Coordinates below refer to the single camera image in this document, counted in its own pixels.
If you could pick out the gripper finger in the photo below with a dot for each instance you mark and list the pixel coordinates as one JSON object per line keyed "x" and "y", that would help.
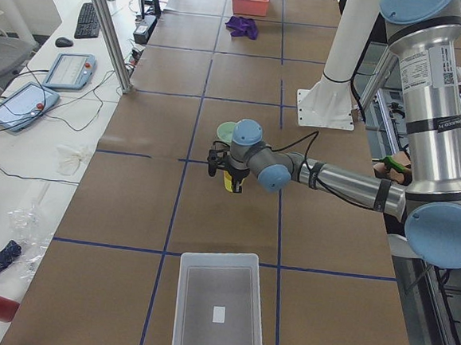
{"x": 238, "y": 187}

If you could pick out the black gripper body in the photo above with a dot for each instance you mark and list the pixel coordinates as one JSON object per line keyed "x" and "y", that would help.
{"x": 237, "y": 175}

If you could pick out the yellow plastic cup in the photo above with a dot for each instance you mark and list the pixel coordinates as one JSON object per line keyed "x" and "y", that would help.
{"x": 229, "y": 183}

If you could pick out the purple microfiber cloth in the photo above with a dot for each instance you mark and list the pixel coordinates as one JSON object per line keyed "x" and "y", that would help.
{"x": 242, "y": 27}

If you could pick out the black mini computer box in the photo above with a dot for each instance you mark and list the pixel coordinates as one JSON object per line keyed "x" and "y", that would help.
{"x": 144, "y": 30}

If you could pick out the mint green bowl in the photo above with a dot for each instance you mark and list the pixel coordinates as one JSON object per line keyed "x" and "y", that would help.
{"x": 225, "y": 131}

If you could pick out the translucent white plastic bin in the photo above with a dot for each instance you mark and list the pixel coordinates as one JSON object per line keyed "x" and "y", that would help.
{"x": 218, "y": 300}

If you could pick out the black keyboard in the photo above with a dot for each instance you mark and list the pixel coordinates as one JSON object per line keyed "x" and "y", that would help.
{"x": 88, "y": 25}

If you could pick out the crumpled white tissue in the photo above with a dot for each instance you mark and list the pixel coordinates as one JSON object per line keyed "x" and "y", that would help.
{"x": 70, "y": 158}

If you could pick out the black computer mouse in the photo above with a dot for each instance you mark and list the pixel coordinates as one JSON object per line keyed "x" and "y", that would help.
{"x": 63, "y": 42}

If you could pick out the far blue teach pendant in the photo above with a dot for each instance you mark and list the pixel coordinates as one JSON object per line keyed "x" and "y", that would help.
{"x": 70, "y": 72}

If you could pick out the blue teach pendant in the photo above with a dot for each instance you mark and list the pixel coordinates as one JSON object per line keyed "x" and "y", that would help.
{"x": 19, "y": 110}
{"x": 70, "y": 72}

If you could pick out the crumpled clear plastic wrap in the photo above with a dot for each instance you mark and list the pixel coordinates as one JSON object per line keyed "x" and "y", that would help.
{"x": 33, "y": 236}

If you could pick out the near blue teach pendant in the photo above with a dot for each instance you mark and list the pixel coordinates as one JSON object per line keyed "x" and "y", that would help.
{"x": 19, "y": 110}

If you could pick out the grey office chair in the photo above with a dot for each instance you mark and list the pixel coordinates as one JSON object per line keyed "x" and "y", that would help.
{"x": 13, "y": 53}

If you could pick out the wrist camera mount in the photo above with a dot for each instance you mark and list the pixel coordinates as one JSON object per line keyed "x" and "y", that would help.
{"x": 217, "y": 157}

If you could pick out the white camera mast stand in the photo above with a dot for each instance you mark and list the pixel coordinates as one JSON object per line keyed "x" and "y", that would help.
{"x": 328, "y": 104}

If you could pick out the aluminium frame post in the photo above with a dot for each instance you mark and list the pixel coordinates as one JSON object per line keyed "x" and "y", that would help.
{"x": 112, "y": 44}

